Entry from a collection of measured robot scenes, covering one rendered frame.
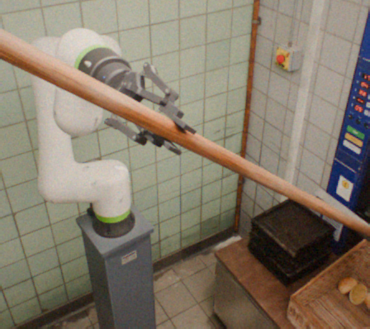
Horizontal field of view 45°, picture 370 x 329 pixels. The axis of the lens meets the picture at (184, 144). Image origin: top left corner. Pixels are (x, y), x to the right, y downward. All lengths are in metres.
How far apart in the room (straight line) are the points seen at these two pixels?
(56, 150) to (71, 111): 0.49
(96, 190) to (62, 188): 0.11
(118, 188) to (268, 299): 1.03
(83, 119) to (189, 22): 1.28
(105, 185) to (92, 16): 0.79
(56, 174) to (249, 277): 1.17
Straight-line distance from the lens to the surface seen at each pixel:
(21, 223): 2.31
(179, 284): 2.93
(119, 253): 1.58
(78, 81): 0.56
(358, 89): 1.97
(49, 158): 1.44
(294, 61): 2.17
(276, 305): 2.17
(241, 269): 2.28
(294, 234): 2.16
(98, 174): 1.43
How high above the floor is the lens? 2.32
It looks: 35 degrees down
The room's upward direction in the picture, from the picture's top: straight up
